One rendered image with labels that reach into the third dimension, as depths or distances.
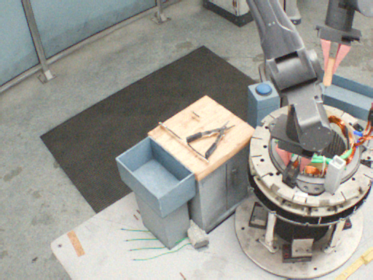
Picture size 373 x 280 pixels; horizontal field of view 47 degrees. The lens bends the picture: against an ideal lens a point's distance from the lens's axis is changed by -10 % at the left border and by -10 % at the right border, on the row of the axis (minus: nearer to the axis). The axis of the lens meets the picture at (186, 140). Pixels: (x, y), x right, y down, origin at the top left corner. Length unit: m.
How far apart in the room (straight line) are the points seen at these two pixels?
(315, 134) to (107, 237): 0.80
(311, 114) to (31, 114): 2.50
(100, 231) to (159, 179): 0.29
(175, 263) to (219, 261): 0.12
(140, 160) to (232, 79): 1.83
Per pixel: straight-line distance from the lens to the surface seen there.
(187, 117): 1.21
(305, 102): 0.74
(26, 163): 2.76
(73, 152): 2.69
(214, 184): 1.18
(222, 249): 1.29
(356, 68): 3.23
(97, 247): 1.35
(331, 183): 1.00
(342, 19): 0.90
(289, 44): 0.72
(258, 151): 1.09
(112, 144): 2.66
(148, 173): 1.20
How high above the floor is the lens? 1.90
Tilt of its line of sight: 46 degrees down
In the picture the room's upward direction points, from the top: 6 degrees counter-clockwise
